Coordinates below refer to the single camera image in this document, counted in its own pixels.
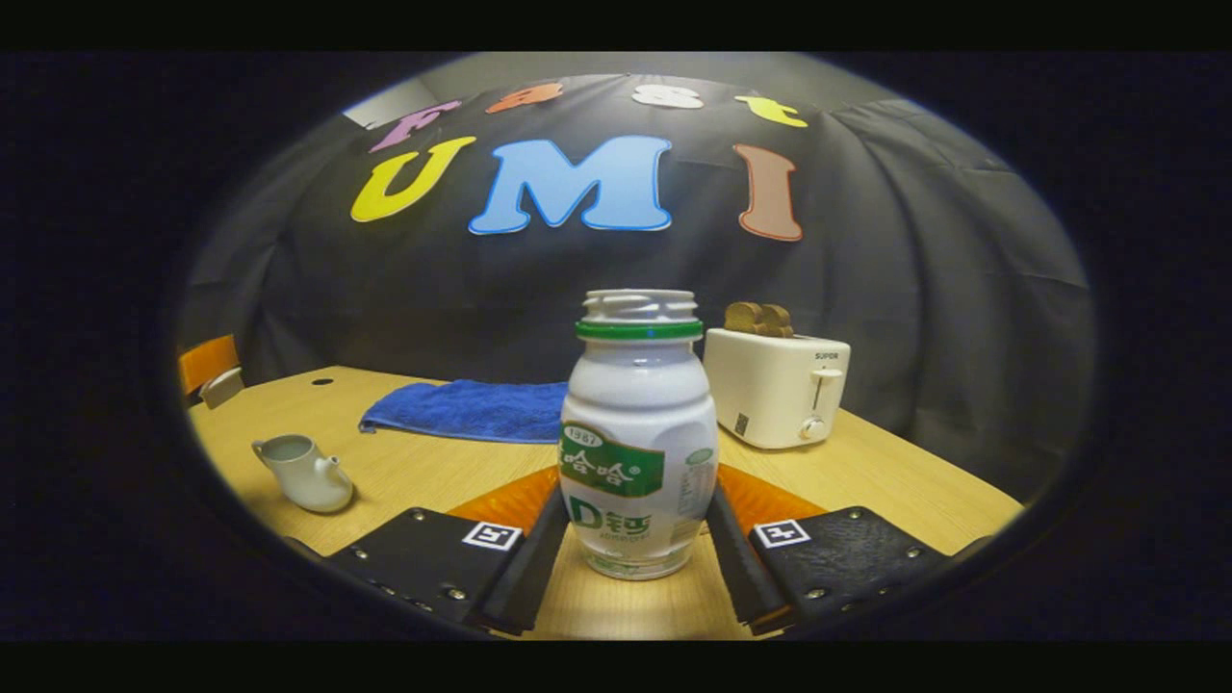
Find white ceramic teacup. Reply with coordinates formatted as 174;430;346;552
252;434;355;513

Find white toaster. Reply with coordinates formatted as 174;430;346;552
704;328;852;450

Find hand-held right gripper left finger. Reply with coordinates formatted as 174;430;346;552
327;467;571;637

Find black backdrop cloth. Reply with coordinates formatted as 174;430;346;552
178;72;1098;501

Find blue towel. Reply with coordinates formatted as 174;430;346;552
359;379;569;445

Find white teacup lid blue print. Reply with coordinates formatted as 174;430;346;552
200;368;246;410

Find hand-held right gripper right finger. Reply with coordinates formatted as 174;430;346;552
707;465;954;636

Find white water bottle green label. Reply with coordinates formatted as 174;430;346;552
559;289;720;581

